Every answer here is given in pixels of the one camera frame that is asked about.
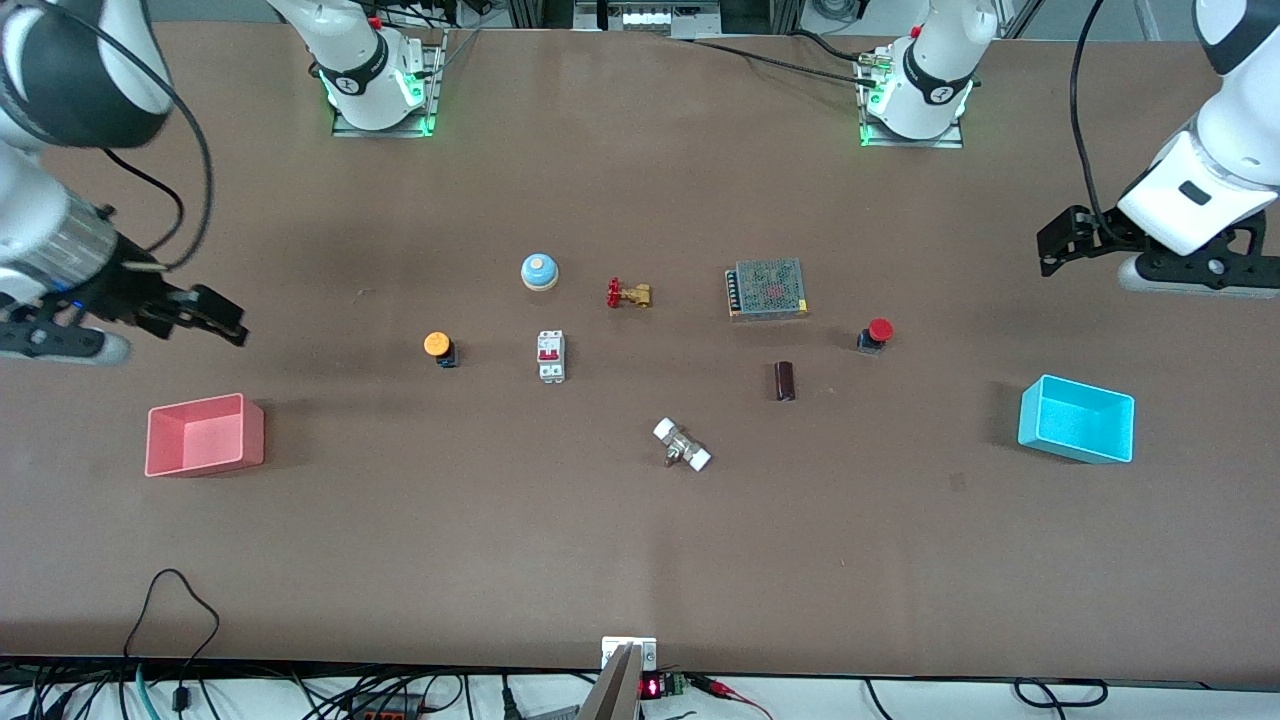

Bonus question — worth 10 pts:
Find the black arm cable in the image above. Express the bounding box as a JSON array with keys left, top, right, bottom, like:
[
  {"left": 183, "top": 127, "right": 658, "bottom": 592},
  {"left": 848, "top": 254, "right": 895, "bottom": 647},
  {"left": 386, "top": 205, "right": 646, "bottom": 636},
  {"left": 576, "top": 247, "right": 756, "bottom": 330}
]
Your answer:
[
  {"left": 1070, "top": 0, "right": 1141, "bottom": 246},
  {"left": 40, "top": 0, "right": 215, "bottom": 273}
]

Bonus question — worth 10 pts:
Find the brown wedge camera mount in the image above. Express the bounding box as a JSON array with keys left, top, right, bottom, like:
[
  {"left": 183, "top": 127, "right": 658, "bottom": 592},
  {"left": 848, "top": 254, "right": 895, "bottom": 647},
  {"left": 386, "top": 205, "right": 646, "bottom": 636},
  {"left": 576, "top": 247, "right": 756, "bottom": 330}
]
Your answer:
[{"left": 578, "top": 643, "right": 643, "bottom": 720}]

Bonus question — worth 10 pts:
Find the cyan plastic bin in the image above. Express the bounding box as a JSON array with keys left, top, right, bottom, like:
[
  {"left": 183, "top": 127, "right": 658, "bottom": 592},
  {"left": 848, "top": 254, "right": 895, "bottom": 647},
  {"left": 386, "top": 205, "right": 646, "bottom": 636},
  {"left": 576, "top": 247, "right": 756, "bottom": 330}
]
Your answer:
[{"left": 1017, "top": 374, "right": 1137, "bottom": 465}]

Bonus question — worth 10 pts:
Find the red clip lead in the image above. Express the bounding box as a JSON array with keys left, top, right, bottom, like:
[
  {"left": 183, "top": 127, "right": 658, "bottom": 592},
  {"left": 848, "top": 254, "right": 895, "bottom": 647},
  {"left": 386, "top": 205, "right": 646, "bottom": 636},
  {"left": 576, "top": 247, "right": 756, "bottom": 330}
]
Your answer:
[{"left": 695, "top": 676, "right": 776, "bottom": 720}]

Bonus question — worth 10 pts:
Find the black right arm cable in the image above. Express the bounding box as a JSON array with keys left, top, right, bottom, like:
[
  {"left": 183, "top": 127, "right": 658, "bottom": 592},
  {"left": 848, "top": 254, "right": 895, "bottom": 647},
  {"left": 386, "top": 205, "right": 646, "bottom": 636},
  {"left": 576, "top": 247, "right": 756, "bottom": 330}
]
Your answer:
[{"left": 40, "top": 0, "right": 215, "bottom": 273}]

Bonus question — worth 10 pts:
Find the black looped cable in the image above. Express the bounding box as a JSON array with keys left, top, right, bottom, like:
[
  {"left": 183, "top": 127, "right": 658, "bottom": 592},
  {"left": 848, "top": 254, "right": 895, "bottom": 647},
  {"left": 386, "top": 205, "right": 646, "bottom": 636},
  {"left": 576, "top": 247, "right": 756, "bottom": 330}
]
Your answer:
[{"left": 122, "top": 568, "right": 222, "bottom": 701}]

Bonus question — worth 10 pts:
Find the black coiled cable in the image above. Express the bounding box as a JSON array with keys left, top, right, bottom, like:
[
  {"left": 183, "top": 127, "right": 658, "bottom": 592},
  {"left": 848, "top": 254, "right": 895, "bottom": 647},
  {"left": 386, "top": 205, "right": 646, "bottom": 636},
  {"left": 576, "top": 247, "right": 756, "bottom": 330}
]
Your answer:
[{"left": 1012, "top": 678, "right": 1109, "bottom": 709}]

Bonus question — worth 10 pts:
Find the metal mesh power supply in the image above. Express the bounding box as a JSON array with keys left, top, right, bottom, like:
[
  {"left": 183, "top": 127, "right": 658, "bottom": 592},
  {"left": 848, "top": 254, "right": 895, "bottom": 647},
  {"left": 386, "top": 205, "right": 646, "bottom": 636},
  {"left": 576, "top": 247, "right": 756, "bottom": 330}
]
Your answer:
[{"left": 725, "top": 258, "right": 810, "bottom": 321}]

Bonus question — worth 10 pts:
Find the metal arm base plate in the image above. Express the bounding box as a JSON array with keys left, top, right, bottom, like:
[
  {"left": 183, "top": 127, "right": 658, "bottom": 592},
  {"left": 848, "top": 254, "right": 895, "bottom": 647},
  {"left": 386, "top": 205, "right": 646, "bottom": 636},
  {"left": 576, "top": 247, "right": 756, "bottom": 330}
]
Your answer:
[
  {"left": 858, "top": 50, "right": 966, "bottom": 150},
  {"left": 332, "top": 28, "right": 445, "bottom": 138}
]

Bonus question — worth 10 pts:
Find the metal fitting with white caps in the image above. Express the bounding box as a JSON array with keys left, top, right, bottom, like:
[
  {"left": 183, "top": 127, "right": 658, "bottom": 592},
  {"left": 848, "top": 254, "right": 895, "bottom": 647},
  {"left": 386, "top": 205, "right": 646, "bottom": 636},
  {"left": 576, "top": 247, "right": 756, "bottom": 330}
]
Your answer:
[{"left": 652, "top": 417, "right": 713, "bottom": 473}]

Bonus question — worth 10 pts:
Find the black cable across table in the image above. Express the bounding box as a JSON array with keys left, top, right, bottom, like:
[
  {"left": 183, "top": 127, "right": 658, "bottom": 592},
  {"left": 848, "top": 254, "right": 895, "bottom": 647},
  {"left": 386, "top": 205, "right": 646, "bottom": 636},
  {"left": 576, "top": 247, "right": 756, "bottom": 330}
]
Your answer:
[{"left": 690, "top": 30, "right": 886, "bottom": 83}]

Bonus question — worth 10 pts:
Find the pink plastic bin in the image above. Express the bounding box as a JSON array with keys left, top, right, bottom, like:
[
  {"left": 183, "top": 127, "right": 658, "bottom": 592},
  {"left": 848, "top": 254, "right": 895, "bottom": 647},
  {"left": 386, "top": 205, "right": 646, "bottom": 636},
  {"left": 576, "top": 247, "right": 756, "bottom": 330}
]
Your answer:
[{"left": 145, "top": 393, "right": 265, "bottom": 478}]

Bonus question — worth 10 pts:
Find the white metal bracket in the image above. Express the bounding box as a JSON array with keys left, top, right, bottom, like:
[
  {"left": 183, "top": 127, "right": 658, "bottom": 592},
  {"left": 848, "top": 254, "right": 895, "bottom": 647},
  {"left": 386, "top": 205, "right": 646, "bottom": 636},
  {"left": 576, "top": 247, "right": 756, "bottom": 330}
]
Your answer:
[{"left": 601, "top": 636, "right": 658, "bottom": 673}]

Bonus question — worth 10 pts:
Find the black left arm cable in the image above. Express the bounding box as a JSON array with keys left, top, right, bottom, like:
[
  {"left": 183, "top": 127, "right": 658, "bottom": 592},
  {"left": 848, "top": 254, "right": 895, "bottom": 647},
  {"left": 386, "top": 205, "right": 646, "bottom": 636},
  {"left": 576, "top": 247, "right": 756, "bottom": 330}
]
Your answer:
[{"left": 1070, "top": 0, "right": 1141, "bottom": 246}]

